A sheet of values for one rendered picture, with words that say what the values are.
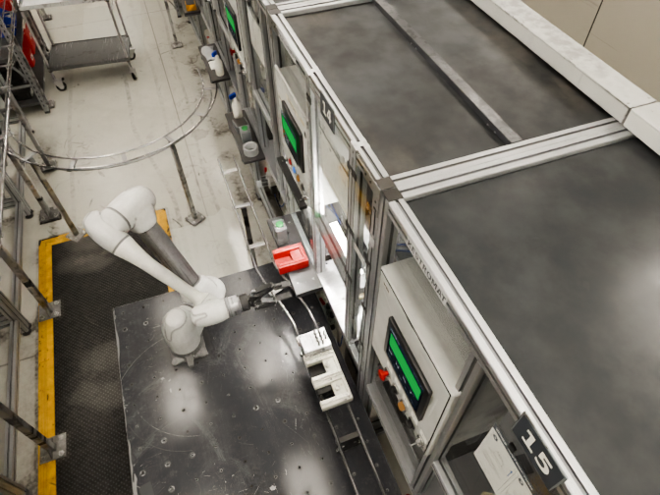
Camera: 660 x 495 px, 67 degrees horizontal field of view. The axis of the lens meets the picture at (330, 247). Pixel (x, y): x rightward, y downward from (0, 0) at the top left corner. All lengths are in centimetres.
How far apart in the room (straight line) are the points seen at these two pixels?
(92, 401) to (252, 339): 125
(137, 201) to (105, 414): 158
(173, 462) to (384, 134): 168
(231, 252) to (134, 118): 207
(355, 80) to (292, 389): 145
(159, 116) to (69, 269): 191
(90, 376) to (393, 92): 264
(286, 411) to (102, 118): 386
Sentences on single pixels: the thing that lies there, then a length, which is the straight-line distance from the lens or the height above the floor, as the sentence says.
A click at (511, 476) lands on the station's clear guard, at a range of 124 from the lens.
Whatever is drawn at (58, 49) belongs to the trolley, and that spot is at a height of 26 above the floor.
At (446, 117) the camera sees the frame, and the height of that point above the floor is 201.
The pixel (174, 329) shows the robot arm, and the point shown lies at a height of 94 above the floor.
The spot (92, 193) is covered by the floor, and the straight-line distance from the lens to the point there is 467.
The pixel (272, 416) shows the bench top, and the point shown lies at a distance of 243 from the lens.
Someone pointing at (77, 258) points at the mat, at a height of 1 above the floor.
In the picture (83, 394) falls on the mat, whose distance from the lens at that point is 353.
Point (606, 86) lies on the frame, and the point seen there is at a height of 209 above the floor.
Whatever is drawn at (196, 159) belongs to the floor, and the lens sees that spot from 469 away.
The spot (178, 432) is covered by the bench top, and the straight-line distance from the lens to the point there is 249.
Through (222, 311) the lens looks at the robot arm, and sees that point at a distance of 215.
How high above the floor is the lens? 294
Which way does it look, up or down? 51 degrees down
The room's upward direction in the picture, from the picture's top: 1 degrees counter-clockwise
